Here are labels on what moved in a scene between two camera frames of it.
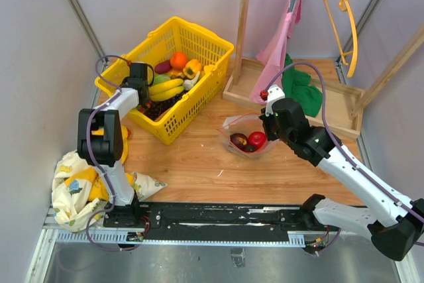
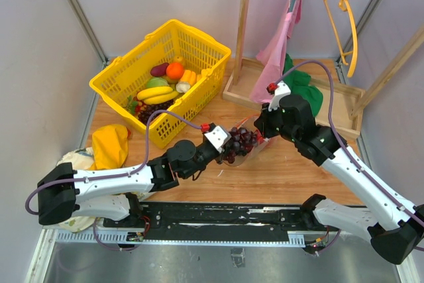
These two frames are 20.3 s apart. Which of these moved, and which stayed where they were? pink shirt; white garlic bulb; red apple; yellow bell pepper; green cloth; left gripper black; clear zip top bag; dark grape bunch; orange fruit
Moved: left gripper black; white garlic bulb; orange fruit; dark grape bunch; yellow bell pepper; clear zip top bag
Stayed: red apple; green cloth; pink shirt
